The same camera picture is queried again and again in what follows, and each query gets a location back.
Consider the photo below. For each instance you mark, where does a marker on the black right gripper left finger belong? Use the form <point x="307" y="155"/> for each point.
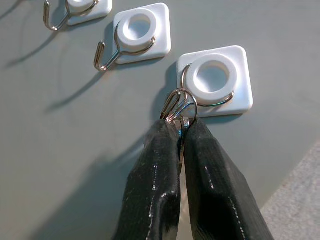
<point x="152" y="187"/>

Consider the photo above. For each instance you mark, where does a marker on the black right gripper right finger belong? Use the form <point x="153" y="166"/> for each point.
<point x="220" y="195"/>

